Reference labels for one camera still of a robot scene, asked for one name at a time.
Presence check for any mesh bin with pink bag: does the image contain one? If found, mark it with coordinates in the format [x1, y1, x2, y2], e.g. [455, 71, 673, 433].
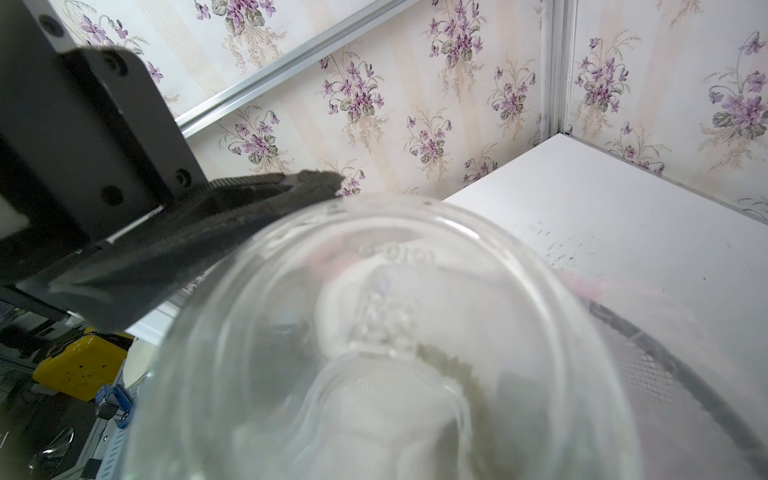
[556, 269, 767, 479]

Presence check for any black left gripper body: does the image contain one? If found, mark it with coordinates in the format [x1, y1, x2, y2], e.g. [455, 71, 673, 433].
[1, 1, 206, 284]

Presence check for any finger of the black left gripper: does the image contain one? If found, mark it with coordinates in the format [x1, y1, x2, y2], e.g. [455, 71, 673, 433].
[17, 170, 344, 332]

